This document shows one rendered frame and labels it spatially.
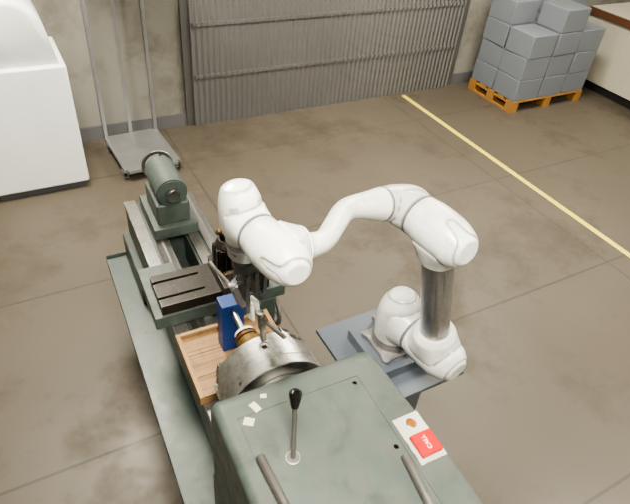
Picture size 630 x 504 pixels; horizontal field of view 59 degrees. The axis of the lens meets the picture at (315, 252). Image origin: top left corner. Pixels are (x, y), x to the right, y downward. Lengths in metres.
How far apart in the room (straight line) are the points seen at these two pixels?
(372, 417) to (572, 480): 1.83
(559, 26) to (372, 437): 5.53
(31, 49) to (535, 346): 3.67
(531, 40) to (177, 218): 4.51
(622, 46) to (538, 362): 4.65
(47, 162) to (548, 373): 3.63
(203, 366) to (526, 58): 5.03
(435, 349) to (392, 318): 0.22
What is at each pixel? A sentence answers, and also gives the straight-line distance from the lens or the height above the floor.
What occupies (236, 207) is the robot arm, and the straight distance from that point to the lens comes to 1.23.
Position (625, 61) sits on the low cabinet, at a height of 0.46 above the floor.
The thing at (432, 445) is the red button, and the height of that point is 1.27.
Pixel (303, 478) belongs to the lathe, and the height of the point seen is 1.25.
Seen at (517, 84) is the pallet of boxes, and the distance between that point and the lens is 6.38.
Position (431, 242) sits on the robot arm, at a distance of 1.53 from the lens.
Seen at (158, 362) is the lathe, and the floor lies 0.54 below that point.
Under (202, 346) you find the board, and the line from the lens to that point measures 2.09.
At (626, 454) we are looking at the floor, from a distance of 3.41.
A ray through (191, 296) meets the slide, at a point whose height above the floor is 0.97.
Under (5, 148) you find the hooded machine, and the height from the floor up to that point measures 0.43.
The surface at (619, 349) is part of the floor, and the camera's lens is 3.92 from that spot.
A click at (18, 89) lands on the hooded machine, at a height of 0.83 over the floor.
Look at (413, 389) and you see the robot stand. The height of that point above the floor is 0.75.
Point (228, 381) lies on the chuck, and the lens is 1.63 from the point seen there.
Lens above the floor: 2.46
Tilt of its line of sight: 39 degrees down
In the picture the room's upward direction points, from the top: 6 degrees clockwise
